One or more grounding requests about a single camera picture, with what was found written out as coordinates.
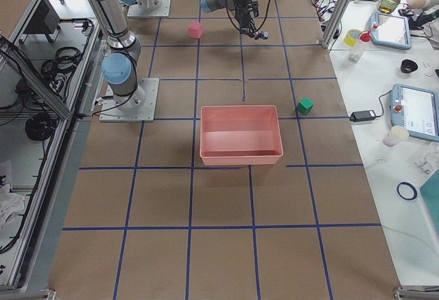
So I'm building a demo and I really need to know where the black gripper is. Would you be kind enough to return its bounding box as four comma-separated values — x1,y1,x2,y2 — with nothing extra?
232,0,270,40

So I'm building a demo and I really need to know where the pink cube centre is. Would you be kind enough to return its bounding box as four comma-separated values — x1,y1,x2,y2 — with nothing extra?
188,21,204,39

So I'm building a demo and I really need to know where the green cube table edge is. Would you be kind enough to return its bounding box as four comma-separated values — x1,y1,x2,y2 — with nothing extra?
296,97,314,115

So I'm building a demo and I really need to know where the yellow tape roll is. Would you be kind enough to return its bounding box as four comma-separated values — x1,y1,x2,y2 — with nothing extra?
344,29,361,47

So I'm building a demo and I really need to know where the pink plastic bin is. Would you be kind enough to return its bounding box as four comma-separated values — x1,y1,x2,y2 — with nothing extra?
200,105,283,166

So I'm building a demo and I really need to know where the red cap squeeze bottle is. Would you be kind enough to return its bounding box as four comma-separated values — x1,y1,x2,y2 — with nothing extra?
348,30,371,62

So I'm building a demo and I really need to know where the teach pendant far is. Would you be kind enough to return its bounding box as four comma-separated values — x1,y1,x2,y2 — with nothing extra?
369,12,412,50

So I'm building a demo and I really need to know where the teach pendant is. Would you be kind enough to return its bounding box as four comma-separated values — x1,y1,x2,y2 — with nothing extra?
390,84,438,142
369,12,412,50

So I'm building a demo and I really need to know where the black power adapter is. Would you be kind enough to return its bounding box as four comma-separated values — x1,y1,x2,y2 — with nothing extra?
349,110,377,122

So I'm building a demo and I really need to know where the black bowl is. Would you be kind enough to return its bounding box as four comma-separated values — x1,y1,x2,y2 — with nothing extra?
400,59,418,74

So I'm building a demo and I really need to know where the white plastic cup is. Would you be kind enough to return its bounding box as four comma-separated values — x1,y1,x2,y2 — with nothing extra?
383,126,410,147

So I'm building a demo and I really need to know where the teach pendant near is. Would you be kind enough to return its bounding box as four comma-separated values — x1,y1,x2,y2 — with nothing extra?
390,84,438,142

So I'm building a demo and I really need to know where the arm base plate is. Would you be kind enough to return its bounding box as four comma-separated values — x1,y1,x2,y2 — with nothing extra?
99,78,160,122
128,0,171,19

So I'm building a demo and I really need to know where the blue tape ring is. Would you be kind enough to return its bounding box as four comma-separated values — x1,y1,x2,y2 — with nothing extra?
396,182,418,202

